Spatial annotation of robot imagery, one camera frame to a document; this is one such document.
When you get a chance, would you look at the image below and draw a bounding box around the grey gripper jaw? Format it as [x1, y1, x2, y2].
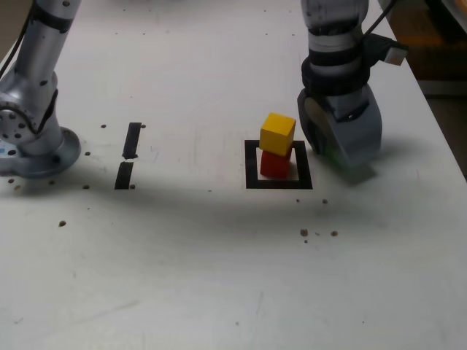
[304, 87, 383, 168]
[297, 90, 335, 155]

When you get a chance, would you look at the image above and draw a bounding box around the yellow cube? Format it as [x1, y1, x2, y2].
[259, 112, 296, 157]

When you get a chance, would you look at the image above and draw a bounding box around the green cube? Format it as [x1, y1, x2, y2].
[320, 144, 350, 171]

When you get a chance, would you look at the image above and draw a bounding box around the red cube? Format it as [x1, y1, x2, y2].
[260, 149, 292, 179]

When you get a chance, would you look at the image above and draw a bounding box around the black tape square outline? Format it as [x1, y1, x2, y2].
[244, 139, 314, 190]

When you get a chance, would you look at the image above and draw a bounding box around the black tape strip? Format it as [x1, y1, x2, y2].
[114, 122, 142, 190]

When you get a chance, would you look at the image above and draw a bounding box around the black cable connector block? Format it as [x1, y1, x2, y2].
[359, 34, 409, 68]

